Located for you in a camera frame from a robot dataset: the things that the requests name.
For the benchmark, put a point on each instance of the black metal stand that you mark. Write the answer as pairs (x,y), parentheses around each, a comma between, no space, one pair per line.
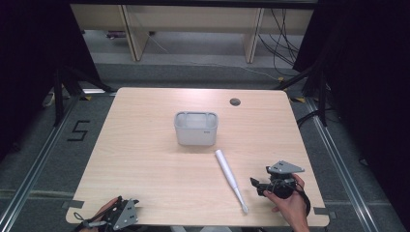
(320,93)
(59,93)

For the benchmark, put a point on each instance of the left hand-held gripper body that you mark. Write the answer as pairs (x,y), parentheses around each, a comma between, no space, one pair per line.
(124,215)

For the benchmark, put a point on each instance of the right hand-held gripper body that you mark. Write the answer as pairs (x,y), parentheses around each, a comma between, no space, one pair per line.
(281,180)

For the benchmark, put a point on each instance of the white electric toothbrush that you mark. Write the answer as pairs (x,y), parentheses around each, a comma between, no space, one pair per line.
(228,174)

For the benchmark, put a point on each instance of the grey tape strip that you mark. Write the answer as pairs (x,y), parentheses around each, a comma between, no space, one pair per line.
(72,204)
(324,212)

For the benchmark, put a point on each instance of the black curtain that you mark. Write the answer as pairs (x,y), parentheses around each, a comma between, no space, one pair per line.
(370,80)
(32,64)

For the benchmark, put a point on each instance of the white plastic storage container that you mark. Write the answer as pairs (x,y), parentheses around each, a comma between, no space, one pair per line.
(196,132)

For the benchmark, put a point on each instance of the beige wooden desk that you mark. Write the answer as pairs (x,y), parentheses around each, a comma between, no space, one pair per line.
(193,19)

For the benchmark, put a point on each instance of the aluminium floor rail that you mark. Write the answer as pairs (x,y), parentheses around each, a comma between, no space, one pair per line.
(35,167)
(341,167)

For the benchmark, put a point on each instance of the person's left hand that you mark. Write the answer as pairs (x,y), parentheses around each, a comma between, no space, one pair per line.
(104,208)

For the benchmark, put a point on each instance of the person's right hand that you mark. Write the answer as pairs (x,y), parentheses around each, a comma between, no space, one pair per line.
(290,208)

